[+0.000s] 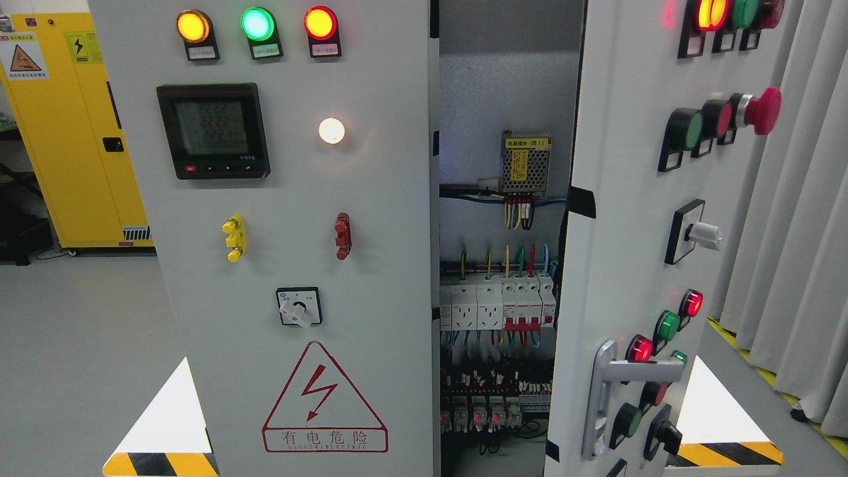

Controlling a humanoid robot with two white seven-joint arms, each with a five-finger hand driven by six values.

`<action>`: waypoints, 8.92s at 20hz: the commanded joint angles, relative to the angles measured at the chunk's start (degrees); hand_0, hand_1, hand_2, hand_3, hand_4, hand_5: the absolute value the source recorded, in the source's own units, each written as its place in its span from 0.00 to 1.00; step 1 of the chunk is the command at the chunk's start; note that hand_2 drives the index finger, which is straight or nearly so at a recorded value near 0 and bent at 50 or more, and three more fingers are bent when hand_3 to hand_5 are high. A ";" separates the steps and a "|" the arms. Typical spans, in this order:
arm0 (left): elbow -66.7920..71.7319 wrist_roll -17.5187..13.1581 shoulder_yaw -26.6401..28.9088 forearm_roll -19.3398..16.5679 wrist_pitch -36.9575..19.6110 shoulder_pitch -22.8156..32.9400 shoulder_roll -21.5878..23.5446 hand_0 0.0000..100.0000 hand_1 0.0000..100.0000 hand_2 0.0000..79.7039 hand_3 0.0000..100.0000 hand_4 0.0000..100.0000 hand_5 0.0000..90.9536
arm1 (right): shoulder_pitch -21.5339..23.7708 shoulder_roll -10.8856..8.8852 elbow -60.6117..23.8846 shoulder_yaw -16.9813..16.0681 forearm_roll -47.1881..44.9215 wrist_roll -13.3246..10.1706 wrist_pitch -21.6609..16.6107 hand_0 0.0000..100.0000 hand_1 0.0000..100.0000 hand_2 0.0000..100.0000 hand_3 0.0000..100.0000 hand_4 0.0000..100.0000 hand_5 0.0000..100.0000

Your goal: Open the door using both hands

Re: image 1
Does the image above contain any relay terminal row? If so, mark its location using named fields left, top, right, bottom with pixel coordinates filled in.
left=437, top=357, right=554, bottom=437

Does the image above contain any red terminal connector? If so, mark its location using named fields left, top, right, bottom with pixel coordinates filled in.
left=334, top=212, right=352, bottom=260

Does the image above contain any green indicator lamp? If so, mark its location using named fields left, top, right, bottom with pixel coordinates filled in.
left=240, top=7, right=284, bottom=60

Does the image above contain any metal mesh power supply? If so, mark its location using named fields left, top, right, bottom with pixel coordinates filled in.
left=500, top=129, right=553, bottom=198

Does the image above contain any yellow terminal connector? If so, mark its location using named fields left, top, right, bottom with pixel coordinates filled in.
left=222, top=214, right=248, bottom=263

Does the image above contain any red emergency stop button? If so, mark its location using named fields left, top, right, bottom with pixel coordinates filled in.
left=729, top=87, right=782, bottom=136

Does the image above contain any yellow indicator lamp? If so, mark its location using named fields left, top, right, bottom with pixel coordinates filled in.
left=176, top=9, right=220, bottom=62

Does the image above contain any black digital power meter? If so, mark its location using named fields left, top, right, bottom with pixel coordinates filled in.
left=156, top=82, right=272, bottom=180

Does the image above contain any red indicator lamp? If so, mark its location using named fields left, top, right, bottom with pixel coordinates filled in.
left=303, top=5, right=342, bottom=58

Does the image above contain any silver door handle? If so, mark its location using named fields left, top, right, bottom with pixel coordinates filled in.
left=581, top=339, right=685, bottom=460

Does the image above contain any grey curtain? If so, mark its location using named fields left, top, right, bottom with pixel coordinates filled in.
left=719, top=1, right=847, bottom=438

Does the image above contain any grey cabinet door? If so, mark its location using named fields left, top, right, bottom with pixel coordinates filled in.
left=543, top=1, right=788, bottom=476
left=89, top=1, right=437, bottom=476

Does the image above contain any yellow safety cabinet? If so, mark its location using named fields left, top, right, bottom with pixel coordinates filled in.
left=1, top=13, right=154, bottom=250

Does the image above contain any white circuit breaker row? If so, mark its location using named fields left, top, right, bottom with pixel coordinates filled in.
left=439, top=274, right=557, bottom=332

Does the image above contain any white rotary selector switch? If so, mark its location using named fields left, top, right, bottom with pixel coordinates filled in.
left=276, top=286, right=323, bottom=329

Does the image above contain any red electric hazard sticker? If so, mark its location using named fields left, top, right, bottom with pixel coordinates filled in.
left=262, top=341, right=390, bottom=453

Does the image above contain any white indicator lamp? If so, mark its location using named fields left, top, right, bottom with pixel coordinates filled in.
left=318, top=117, right=346, bottom=144

